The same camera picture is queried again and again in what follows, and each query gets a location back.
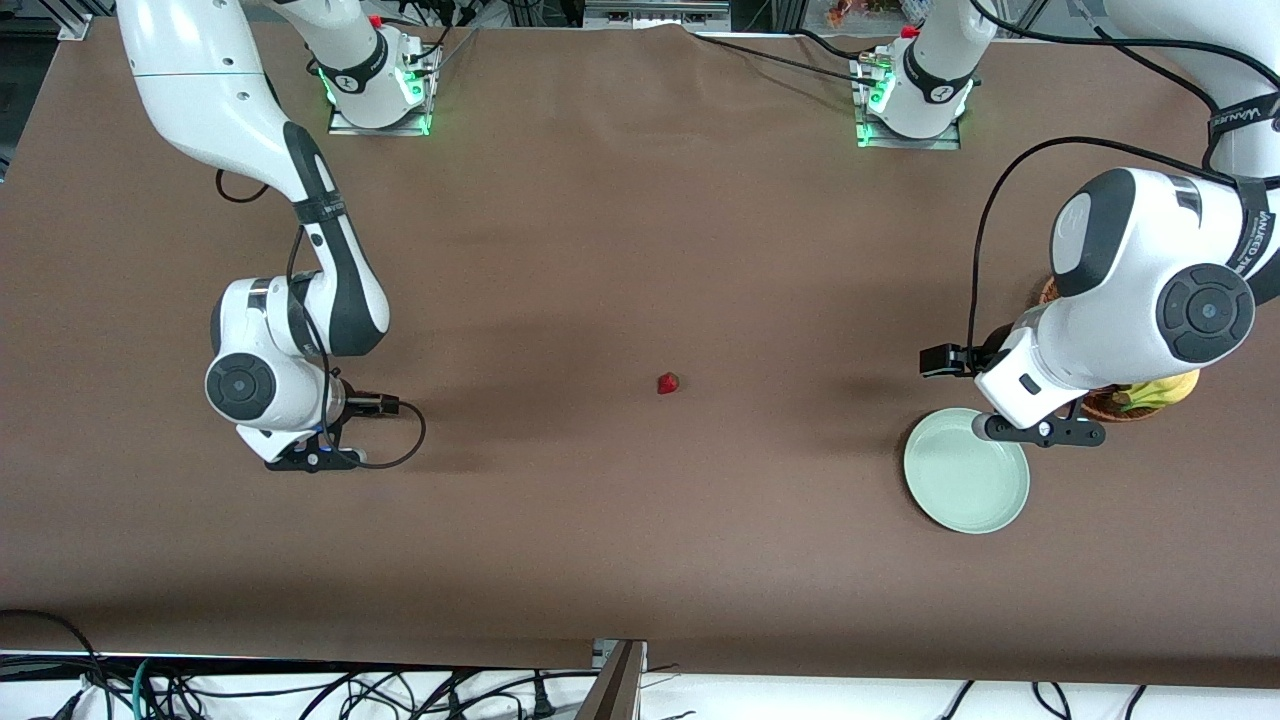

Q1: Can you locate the pale green round plate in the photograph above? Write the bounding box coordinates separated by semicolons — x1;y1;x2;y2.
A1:
903;407;1031;535

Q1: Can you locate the brown wicker basket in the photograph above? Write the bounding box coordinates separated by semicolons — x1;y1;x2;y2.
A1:
1040;275;1166;423

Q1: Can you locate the yellow banana bunch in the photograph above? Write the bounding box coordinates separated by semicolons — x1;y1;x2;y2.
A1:
1120;370;1199;413

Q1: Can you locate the brown table cloth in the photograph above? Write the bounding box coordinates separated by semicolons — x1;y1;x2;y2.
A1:
0;18;1280;691

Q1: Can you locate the orange red background object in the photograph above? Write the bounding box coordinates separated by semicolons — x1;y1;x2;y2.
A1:
825;0;906;29

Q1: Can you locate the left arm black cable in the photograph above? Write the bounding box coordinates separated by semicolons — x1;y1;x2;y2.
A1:
965;0;1280;351

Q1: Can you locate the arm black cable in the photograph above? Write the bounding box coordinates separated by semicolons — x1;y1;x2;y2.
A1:
965;0;1280;351
215;165;428;471

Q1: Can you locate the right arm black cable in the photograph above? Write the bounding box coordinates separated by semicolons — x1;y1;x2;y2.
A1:
215;165;428;471

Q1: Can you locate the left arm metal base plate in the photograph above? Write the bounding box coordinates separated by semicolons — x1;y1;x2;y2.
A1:
855;55;963;151

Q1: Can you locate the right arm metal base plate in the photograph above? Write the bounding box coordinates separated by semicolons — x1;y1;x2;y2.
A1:
328;45;436;137

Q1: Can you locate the silver metal bracket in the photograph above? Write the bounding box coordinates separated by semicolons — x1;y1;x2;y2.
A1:
592;638;649;673

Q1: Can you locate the black cable on cloth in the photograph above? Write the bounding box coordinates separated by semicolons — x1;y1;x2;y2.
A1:
685;28;881;89

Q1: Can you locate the dark angled frame beam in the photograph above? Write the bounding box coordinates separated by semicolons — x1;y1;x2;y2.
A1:
575;640;646;720

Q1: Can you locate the grey metal frame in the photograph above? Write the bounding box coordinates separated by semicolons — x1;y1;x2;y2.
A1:
583;0;733;31

